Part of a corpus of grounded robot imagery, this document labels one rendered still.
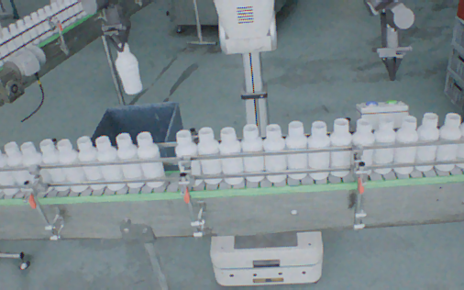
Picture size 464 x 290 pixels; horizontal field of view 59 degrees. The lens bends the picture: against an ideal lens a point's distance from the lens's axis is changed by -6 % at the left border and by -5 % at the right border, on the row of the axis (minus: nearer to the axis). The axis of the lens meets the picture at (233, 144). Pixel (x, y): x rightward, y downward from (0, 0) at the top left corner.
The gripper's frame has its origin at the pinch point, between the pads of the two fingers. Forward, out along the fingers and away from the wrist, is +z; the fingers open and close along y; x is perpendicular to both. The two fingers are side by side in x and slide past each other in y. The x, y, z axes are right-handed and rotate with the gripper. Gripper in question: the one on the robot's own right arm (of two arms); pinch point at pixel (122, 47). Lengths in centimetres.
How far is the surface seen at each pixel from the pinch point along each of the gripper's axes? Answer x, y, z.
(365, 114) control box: 72, 18, 22
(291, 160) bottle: 49, 32, 25
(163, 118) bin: 0, -27, 43
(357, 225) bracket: 66, 41, 43
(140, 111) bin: -9.1, -27.3, 38.2
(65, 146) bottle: -13.0, 31.1, 15.3
